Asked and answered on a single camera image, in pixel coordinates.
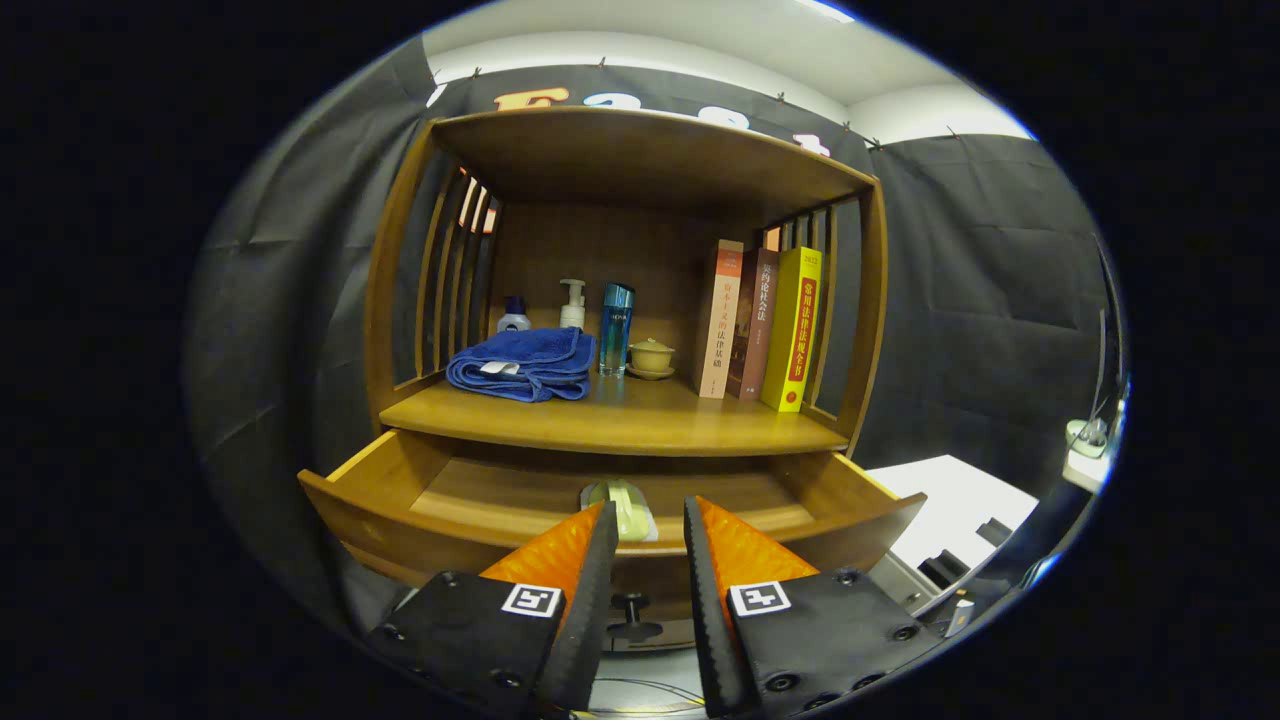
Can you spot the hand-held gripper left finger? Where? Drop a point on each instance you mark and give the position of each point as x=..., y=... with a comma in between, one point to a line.
x=595, y=620

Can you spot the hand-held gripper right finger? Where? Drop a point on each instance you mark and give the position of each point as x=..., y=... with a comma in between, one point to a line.
x=705, y=620

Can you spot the wooden drawer with black knob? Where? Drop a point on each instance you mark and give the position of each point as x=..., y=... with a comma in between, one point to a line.
x=500, y=490

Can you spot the wooden countertop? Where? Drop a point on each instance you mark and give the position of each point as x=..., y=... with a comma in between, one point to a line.
x=640, y=415

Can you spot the wooden cabinet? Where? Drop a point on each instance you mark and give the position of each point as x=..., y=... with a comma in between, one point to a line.
x=640, y=160

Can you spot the black block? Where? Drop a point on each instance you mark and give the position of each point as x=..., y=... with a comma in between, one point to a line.
x=993, y=532
x=942, y=572

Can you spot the blue folded towel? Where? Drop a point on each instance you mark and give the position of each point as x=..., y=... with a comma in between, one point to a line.
x=525, y=365

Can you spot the yellow lidded tea bowl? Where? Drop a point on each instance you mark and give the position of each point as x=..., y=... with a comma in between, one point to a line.
x=651, y=356

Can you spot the white table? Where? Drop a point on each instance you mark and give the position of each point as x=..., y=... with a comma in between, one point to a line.
x=950, y=495

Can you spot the tall blue glass bottle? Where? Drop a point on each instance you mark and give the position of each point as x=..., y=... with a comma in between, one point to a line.
x=616, y=330

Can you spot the beige book with orange band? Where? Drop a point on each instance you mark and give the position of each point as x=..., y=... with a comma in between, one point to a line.
x=718, y=320

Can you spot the yellow book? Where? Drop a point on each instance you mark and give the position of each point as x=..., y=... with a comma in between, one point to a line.
x=792, y=330

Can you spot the brown book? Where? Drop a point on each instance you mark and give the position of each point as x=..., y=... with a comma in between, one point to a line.
x=752, y=320

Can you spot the small white bottle blue cap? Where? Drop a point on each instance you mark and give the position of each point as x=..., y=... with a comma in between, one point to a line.
x=514, y=322

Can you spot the white pump bottle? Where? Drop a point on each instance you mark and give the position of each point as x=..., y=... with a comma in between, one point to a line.
x=572, y=312

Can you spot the white side shelf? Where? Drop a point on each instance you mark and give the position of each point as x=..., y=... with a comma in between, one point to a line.
x=1085, y=472

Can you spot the grey metal rail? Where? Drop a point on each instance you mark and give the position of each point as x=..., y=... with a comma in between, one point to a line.
x=905, y=585

